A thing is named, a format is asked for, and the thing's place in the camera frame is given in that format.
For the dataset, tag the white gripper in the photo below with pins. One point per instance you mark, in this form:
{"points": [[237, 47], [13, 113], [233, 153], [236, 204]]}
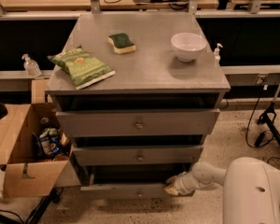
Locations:
{"points": [[182, 183]]}

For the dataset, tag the grey bottom drawer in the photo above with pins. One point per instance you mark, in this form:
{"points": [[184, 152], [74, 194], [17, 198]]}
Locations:
{"points": [[129, 181]]}

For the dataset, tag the grey drawer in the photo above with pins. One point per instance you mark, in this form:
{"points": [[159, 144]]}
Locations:
{"points": [[129, 181], [138, 123], [130, 155]]}

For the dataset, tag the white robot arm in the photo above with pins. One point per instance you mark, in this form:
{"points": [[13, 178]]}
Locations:
{"points": [[251, 189]]}

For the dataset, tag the grey middle drawer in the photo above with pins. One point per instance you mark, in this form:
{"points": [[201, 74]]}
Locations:
{"points": [[130, 155]]}

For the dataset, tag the grey drawer cabinet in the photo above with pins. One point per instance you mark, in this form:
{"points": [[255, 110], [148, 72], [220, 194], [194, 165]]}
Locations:
{"points": [[149, 78]]}

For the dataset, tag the grey top drawer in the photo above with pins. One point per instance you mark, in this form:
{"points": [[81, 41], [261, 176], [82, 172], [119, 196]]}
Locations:
{"points": [[138, 123]]}

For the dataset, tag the open cardboard box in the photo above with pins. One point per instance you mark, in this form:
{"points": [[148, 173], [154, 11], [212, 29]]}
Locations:
{"points": [[22, 173]]}

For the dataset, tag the black tripod stand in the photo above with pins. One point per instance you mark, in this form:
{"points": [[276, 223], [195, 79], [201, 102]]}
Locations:
{"points": [[269, 115]]}

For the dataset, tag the snack packets in box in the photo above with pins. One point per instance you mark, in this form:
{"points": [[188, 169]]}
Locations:
{"points": [[50, 143]]}

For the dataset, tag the white pump bottle right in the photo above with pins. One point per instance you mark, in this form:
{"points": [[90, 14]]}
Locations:
{"points": [[217, 52]]}

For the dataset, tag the white bowl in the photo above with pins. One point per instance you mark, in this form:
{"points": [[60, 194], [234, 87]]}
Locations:
{"points": [[188, 46]]}

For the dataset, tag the green chip bag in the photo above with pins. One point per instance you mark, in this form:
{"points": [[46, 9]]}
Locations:
{"points": [[83, 68]]}

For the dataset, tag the green yellow sponge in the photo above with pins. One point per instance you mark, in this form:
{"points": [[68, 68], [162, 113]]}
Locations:
{"points": [[121, 43]]}

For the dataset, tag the clear sanitizer bottle left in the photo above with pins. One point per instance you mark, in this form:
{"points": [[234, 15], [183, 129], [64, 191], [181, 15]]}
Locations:
{"points": [[31, 66]]}

